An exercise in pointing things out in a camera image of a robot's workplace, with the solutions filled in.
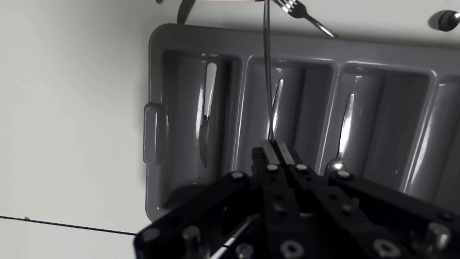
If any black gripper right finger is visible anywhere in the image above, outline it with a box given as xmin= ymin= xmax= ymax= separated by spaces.
xmin=273 ymin=139 xmax=385 ymax=259

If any silver metal spoon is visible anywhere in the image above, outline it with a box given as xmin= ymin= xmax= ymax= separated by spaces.
xmin=324 ymin=90 xmax=357 ymax=176
xmin=427 ymin=8 xmax=460 ymax=33

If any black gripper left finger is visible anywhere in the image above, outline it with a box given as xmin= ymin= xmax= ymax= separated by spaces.
xmin=250 ymin=139 xmax=309 ymax=259

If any silver metal knife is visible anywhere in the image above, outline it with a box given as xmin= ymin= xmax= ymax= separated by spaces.
xmin=197 ymin=60 xmax=219 ymax=169
xmin=176 ymin=0 xmax=199 ymax=25

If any grey plastic utensil organizer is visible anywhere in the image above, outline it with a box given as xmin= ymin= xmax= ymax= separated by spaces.
xmin=141 ymin=21 xmax=460 ymax=227

